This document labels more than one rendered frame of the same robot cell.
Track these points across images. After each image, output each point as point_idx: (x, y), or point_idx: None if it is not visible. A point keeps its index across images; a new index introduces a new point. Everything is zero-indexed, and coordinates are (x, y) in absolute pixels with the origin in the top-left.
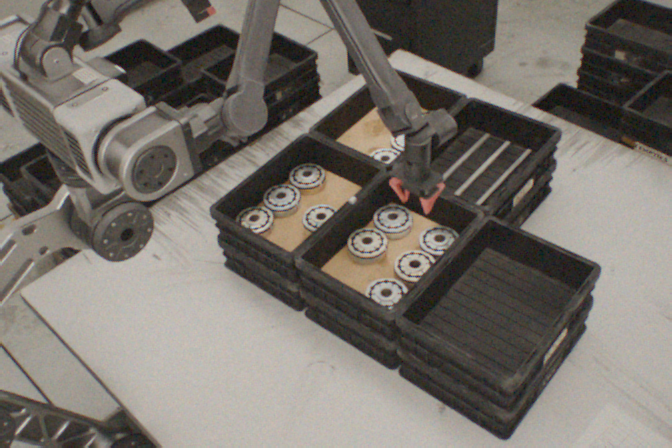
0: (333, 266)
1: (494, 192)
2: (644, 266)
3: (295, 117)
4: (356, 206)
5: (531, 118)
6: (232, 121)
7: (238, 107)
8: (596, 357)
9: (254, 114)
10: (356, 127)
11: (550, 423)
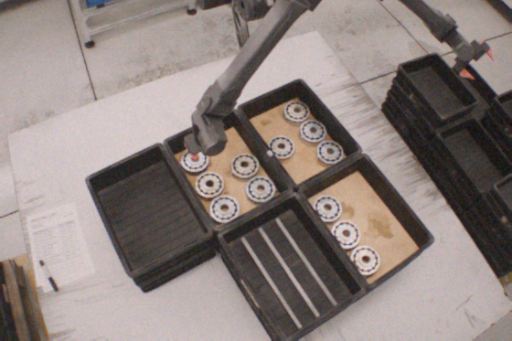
0: (240, 145)
1: (263, 276)
2: None
3: (440, 195)
4: (265, 155)
5: (313, 325)
6: None
7: None
8: (123, 285)
9: None
10: (384, 208)
11: (101, 235)
